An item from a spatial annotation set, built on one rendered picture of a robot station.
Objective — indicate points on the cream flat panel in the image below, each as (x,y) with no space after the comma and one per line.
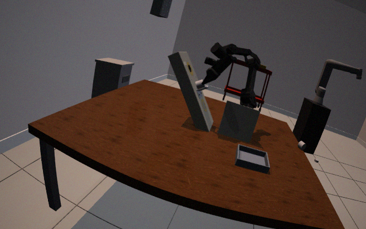
(186,77)

